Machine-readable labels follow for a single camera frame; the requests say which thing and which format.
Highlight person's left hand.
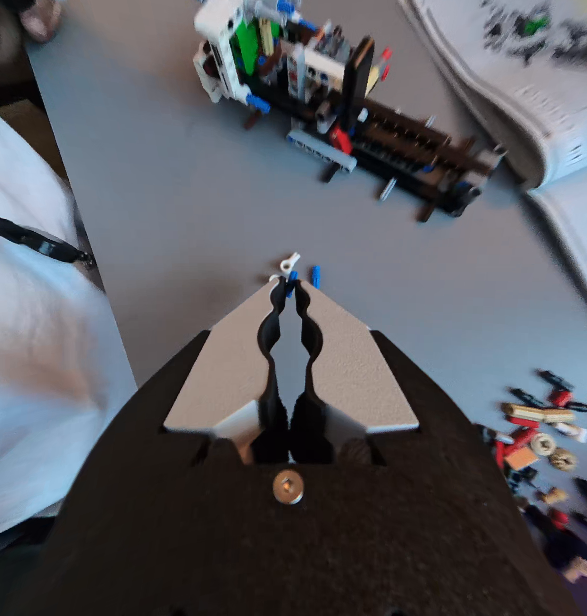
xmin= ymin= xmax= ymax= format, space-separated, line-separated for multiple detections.
xmin=18 ymin=0 xmax=64 ymax=43

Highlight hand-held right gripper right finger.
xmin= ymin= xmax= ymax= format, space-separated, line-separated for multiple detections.
xmin=289 ymin=280 xmax=420 ymax=465

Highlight partly built lego truck model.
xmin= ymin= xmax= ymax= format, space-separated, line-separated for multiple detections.
xmin=192 ymin=0 xmax=508 ymax=224

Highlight pile of blue red lego pieces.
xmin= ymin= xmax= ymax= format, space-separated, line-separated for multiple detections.
xmin=475 ymin=367 xmax=587 ymax=584

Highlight black strap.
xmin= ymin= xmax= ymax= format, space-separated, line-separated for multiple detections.
xmin=0 ymin=216 xmax=96 ymax=271

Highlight purple cloth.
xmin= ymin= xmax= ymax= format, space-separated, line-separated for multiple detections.
xmin=524 ymin=505 xmax=587 ymax=616

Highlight white shirt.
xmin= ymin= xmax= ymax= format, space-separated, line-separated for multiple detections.
xmin=0 ymin=105 xmax=139 ymax=541

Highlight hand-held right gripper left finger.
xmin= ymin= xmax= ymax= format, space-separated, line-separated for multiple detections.
xmin=164 ymin=278 xmax=290 ymax=465

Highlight open lego instruction booklet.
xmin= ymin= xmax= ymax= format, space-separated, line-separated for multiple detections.
xmin=398 ymin=0 xmax=587 ymax=321

